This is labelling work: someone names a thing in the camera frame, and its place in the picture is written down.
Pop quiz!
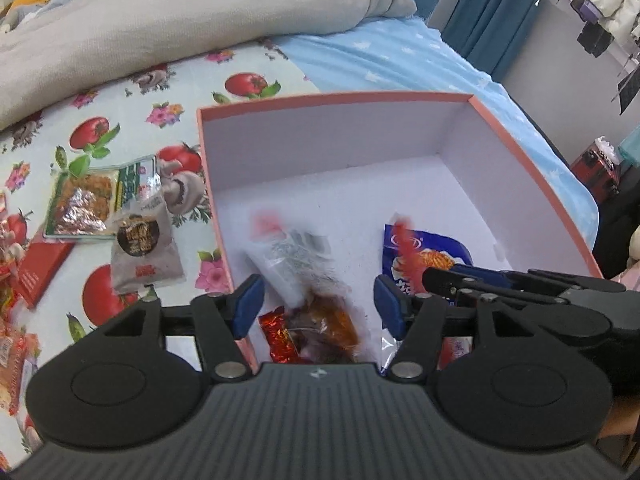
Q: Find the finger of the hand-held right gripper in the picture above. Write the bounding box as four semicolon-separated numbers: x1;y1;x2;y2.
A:
421;267;572;307
450;265;627;294

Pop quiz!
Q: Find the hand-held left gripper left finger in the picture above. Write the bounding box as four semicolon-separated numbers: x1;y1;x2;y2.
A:
97;274;267;382

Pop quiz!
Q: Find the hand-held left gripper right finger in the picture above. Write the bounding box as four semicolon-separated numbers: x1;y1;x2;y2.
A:
374;275;545;382

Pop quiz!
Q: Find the blue and white snack packet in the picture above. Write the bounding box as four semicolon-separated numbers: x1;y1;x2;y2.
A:
377;220;476;377

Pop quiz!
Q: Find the red foil candy packet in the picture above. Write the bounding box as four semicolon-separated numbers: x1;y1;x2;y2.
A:
258;310;302;365

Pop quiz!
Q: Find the brown snack packet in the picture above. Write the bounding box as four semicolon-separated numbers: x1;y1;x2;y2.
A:
287;294;362;364

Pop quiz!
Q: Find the clear packet with dark snack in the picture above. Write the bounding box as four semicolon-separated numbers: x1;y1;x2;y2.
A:
247;207;352;312

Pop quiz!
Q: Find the pink cardboard box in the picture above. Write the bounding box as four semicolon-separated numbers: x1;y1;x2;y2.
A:
196;91;604;376

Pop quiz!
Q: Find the green snack packet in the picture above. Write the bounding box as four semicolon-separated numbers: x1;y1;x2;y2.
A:
42;156;164;241

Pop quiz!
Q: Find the grey packet with brown circle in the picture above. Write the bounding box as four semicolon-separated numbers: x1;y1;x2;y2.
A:
109;205;187;294

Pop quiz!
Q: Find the red suitcase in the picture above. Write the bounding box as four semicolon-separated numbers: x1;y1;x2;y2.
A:
570;135;624;204

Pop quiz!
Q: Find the flat red snack packet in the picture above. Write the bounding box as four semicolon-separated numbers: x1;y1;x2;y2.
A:
10;240;76;310

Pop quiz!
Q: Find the floral printed sheet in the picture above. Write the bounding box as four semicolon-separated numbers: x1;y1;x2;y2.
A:
0;47;321;463

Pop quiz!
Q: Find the large spicy strips packet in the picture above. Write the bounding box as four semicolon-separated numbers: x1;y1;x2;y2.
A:
0;331;42;415

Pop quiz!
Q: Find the blue curtain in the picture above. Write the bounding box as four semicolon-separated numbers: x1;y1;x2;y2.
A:
442;0;544;84

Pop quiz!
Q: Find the grey duvet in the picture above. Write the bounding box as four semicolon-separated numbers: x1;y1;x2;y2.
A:
0;0;419;132

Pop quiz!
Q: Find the white hanging jacket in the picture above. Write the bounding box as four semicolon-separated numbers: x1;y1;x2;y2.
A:
582;0;640;44

